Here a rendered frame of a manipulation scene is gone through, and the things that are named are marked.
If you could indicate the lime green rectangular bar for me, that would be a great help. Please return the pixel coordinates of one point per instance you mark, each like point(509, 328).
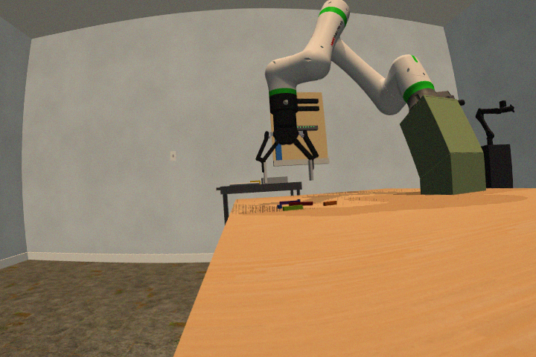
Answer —
point(294, 207)

